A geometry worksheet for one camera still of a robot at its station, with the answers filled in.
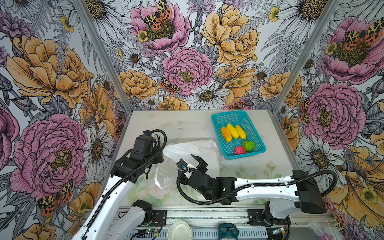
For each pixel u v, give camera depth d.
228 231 0.64
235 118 1.12
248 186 0.47
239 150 0.92
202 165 0.65
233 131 1.05
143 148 0.52
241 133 1.03
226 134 1.02
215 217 0.76
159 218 0.73
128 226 0.54
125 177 0.44
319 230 0.70
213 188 0.51
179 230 0.72
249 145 0.95
